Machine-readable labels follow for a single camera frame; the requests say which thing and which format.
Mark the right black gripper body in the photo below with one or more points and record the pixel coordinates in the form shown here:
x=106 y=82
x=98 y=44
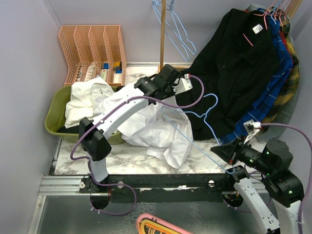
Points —
x=250 y=155

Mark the wooden clothes rack stand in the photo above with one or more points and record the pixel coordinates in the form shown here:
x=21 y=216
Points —
x=159 y=10

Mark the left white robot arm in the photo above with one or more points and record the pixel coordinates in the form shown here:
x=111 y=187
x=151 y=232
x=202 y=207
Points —
x=94 y=134

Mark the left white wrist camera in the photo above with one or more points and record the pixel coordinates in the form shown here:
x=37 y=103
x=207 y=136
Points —
x=182 y=84

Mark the black hanging shirt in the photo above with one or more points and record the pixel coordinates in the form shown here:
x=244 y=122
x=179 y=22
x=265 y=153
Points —
x=229 y=74

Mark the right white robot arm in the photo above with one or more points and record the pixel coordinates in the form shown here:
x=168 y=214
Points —
x=285 y=189

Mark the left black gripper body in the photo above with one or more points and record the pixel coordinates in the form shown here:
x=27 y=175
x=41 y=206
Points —
x=169 y=91

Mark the white shirt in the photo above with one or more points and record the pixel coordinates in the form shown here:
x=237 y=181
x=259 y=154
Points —
x=84 y=99
x=164 y=131

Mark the pink file organizer rack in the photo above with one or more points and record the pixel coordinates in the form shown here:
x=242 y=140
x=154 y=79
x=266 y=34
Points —
x=88 y=49

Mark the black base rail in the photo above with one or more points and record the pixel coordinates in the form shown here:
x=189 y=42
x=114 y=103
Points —
x=164 y=187

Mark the blue plaid shirt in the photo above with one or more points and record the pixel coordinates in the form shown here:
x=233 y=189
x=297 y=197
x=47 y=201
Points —
x=261 y=106

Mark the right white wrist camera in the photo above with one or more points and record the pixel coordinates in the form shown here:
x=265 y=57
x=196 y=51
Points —
x=252 y=128

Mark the pink orange hanger stack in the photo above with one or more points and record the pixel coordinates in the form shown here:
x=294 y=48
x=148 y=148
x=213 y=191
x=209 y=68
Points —
x=150 y=224

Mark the yellow plaid shirt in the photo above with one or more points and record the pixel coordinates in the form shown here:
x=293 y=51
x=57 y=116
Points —
x=282 y=109

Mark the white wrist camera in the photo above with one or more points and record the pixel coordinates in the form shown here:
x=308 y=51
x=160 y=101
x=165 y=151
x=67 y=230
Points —
x=252 y=128
x=182 y=84

